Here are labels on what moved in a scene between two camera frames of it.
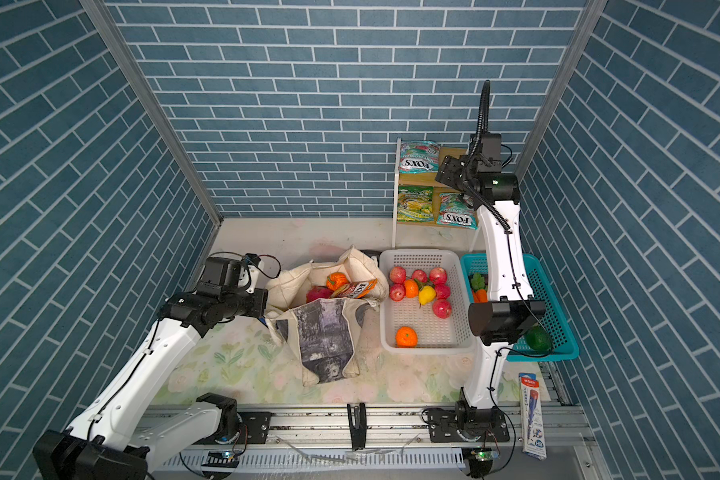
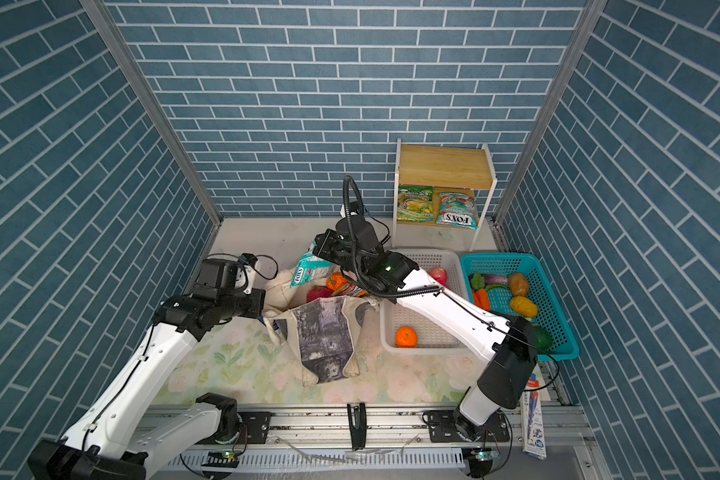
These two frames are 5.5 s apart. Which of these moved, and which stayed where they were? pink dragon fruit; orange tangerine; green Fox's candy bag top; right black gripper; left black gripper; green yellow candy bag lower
Moved: green Fox's candy bag top; right black gripper
Stayed: green yellow candy bag lower; left black gripper; pink dragon fruit; orange tangerine
